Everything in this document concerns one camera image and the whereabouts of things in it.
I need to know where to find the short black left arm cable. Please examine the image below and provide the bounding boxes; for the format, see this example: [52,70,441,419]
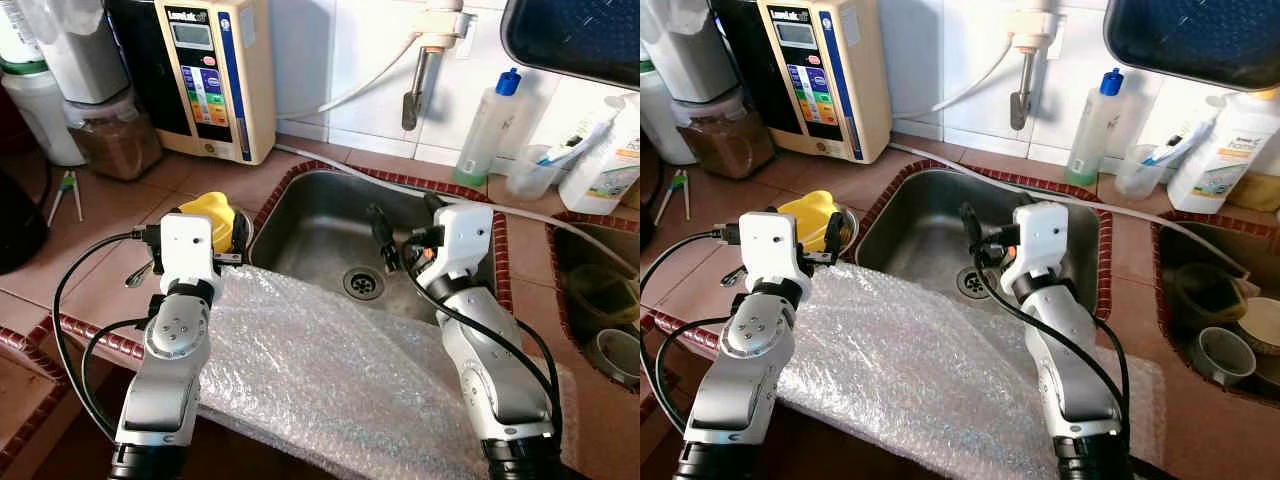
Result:
[82,318,151,433]
[655,316,736,436]

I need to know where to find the large steel sink basin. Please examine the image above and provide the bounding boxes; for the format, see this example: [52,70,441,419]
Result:
[248,160,513,331]
[855,160,1113,346]

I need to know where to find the small steel sink basin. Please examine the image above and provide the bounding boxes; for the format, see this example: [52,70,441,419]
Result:
[548,215,641,391]
[1152,212,1280,401]

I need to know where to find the grey plastic appliance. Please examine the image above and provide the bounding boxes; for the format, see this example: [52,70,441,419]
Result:
[15,0,131,106]
[640,0,741,104]

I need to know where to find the long white hose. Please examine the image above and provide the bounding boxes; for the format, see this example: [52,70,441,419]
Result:
[275,143,641,279]
[888,143,1226,276]

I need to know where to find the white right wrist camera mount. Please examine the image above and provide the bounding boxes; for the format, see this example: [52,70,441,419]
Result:
[425,203,496,291]
[1000,203,1071,291]

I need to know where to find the white container green lid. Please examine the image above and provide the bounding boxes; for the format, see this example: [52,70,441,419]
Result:
[0,0,86,168]
[640,60,691,166]

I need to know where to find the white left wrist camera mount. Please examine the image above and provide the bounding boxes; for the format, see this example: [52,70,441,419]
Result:
[160,212,223,296]
[738,212,813,296]

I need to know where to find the grey metal cup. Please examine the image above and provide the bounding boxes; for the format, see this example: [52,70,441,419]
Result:
[585,328,641,386]
[1188,327,1258,388]

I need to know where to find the small white green tongs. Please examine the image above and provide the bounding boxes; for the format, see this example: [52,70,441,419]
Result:
[47,170,84,226]
[655,168,691,223]

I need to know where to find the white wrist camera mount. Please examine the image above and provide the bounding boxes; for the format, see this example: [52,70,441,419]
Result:
[1000,203,1071,291]
[160,212,223,296]
[738,212,813,296]
[425,203,496,291]

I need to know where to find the white detergent bottle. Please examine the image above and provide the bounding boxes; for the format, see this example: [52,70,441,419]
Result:
[558,95,641,216]
[1166,90,1280,214]

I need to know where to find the round steel sink drain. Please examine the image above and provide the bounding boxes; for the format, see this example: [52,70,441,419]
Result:
[342,265,387,301]
[955,265,991,301]

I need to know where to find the green translucent plastic bowl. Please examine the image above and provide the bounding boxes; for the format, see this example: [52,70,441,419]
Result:
[1172,262,1251,336]
[565,262,641,331]

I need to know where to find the cream water ionizer appliance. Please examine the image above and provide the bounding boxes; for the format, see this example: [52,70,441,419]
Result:
[712,0,893,166]
[108,0,278,166]

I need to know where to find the white blue toothbrush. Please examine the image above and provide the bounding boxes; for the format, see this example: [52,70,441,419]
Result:
[535,120,616,169]
[1143,118,1221,168]

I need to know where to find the white ceramic bowl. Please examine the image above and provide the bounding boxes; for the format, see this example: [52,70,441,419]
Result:
[1235,295,1280,356]

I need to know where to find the clear jar brown powder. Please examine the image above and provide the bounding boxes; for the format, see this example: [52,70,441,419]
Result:
[672,88,776,181]
[65,88,164,183]

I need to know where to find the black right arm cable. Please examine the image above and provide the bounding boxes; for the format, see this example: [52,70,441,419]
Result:
[972,240,1133,441]
[398,238,566,446]

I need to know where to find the yellow plastic cup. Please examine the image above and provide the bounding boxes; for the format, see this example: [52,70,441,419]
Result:
[775,190,841,253]
[178,192,238,253]

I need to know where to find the clear soap bottle blue cap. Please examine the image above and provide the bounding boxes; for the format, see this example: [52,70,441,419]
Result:
[1063,67,1128,188]
[453,67,524,189]

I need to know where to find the long black left arm cable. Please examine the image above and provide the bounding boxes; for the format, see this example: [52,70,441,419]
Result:
[640,232,741,331]
[52,230,166,441]

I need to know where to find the cream wall faucet metal spout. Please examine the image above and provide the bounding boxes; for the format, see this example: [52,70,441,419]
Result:
[1008,0,1066,133]
[400,0,476,133]

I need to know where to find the short white hose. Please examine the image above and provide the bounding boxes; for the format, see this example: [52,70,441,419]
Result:
[275,35,421,121]
[890,38,1021,121]

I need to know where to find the black tray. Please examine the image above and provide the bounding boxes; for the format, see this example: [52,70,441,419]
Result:
[500,0,641,91]
[1105,0,1280,93]

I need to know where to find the clear bubble wrap sheet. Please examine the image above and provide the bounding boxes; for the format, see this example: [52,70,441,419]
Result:
[775,260,1166,480]
[195,265,581,480]

